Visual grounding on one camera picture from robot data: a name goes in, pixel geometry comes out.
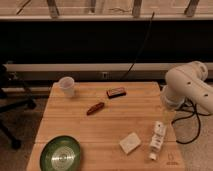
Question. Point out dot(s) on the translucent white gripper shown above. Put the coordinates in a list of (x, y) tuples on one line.
[(168, 116)]

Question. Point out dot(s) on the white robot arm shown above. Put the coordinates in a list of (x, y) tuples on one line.
[(186, 82)]

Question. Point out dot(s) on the white sponge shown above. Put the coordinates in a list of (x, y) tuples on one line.
[(130, 143)]

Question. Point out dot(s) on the white tube bottle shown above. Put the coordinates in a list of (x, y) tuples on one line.
[(157, 140)]

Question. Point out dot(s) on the dark red rectangular block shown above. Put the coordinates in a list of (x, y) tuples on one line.
[(115, 92)]

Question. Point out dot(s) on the clear plastic measuring cup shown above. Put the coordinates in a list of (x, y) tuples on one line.
[(66, 85)]

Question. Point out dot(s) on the green round plate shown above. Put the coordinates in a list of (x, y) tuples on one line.
[(62, 153)]

